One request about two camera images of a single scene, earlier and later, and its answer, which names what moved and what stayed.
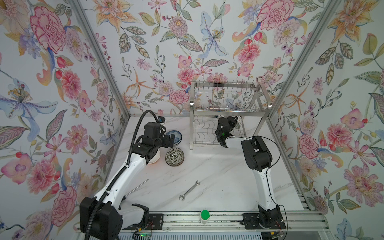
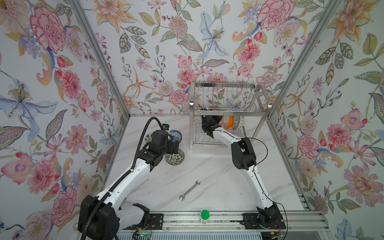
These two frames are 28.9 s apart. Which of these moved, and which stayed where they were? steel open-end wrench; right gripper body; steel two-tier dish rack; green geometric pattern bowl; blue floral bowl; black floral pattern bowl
Moved: right gripper body; black floral pattern bowl
Stayed: green geometric pattern bowl; blue floral bowl; steel open-end wrench; steel two-tier dish rack
